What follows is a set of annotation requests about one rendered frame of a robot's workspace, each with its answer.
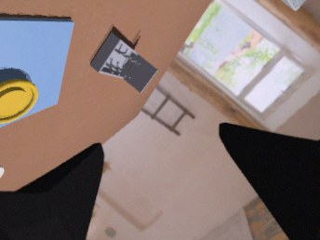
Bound light blue flat mat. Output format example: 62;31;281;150
0;17;74;127

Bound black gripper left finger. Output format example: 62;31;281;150
0;143;104;240

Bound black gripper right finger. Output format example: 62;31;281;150
220;123;320;240

